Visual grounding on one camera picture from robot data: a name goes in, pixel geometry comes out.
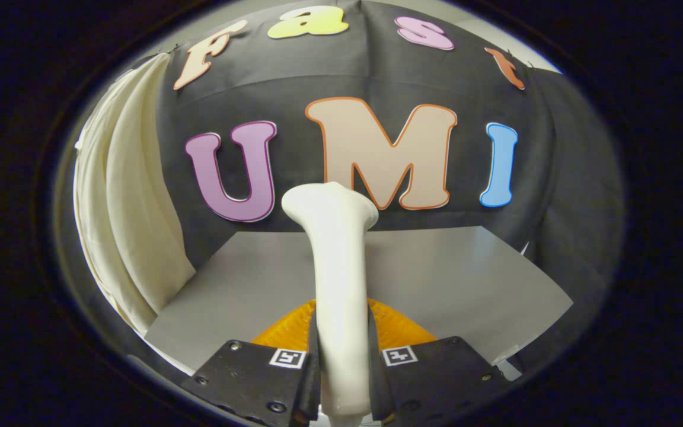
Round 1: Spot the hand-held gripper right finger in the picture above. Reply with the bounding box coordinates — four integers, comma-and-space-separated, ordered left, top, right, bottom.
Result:
367, 298, 515, 426

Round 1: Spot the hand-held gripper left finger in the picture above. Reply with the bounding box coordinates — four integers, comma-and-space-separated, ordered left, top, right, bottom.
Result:
180, 298, 323, 427

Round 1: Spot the white garment steamer head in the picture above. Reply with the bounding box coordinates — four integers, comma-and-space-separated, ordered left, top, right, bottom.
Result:
281, 181, 379, 427

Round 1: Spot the cream button-up shirt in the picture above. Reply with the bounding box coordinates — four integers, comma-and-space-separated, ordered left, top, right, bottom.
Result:
73, 52, 197, 337

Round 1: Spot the grey and white cabinet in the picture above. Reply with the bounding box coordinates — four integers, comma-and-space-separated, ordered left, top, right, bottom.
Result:
143, 225, 574, 380

